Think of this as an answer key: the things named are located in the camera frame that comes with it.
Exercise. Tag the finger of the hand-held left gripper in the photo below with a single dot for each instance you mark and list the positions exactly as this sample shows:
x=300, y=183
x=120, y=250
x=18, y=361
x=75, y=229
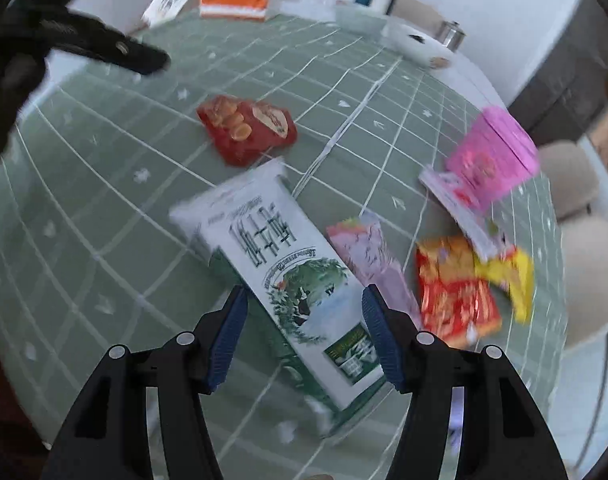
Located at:
x=114, y=49

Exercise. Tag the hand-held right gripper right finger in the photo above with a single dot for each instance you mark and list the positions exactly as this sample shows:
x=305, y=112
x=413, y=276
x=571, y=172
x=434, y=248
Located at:
x=382, y=342

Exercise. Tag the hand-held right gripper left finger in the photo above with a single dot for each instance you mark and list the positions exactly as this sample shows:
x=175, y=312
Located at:
x=229, y=342

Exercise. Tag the green white milk carton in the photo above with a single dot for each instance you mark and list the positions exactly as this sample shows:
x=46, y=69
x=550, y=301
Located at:
x=284, y=260

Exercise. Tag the red orange snack packet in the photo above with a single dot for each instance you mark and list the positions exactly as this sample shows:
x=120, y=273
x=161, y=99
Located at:
x=448, y=292

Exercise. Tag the pink wrapper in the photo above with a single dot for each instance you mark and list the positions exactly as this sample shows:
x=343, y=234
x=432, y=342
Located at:
x=366, y=252

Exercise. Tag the yellow wrapper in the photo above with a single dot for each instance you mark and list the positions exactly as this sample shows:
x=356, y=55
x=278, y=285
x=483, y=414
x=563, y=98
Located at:
x=513, y=280

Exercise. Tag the green checked tablecloth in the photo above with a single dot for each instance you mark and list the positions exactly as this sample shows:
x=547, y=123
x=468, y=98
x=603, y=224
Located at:
x=109, y=200

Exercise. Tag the red packet with orange print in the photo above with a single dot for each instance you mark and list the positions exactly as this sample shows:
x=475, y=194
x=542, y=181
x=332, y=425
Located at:
x=246, y=132

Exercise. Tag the pink plastic cup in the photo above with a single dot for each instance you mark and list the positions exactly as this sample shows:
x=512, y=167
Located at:
x=488, y=160

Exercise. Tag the beige dining chair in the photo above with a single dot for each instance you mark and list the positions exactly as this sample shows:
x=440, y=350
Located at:
x=588, y=285
x=568, y=180
x=418, y=10

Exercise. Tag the white bowl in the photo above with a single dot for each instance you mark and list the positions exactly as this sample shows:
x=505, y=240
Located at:
x=418, y=45

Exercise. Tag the steel pot with lid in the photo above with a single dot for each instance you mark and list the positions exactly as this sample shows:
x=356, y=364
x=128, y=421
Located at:
x=452, y=35

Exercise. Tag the dark glass cabinet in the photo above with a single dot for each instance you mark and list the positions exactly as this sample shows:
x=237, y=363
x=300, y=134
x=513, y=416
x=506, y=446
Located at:
x=563, y=75

